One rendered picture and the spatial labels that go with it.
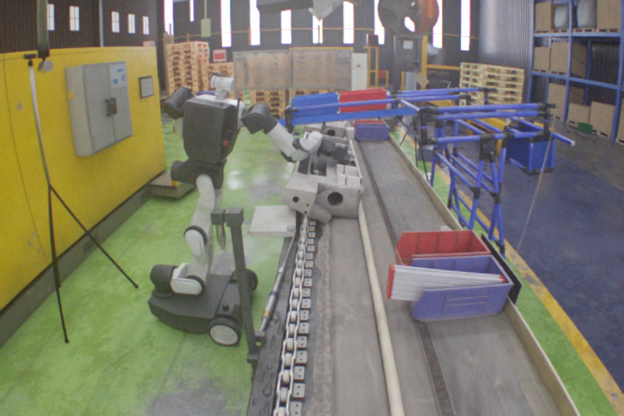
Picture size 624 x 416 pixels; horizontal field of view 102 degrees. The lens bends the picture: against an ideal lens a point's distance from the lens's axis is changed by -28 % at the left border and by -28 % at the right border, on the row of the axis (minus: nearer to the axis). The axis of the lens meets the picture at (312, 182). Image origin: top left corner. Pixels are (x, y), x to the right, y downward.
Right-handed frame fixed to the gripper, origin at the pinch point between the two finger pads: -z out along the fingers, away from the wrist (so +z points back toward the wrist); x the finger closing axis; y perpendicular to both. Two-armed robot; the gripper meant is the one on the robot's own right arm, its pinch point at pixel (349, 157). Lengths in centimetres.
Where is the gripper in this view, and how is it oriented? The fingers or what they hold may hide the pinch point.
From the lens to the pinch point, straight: 209.0
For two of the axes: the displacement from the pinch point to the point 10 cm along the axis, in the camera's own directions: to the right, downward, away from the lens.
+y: -0.4, 3.4, -9.4
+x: -4.1, 8.5, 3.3
